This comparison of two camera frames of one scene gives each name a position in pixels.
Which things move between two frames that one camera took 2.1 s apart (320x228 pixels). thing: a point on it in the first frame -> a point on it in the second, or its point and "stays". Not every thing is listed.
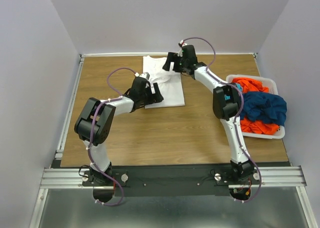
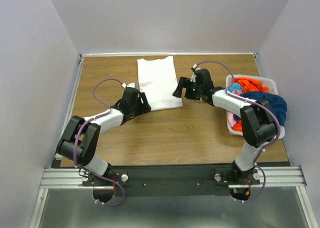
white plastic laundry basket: (269, 83) stays
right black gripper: (171, 57) -> (184, 82)
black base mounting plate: (176, 180) stays
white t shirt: (170, 83) stays
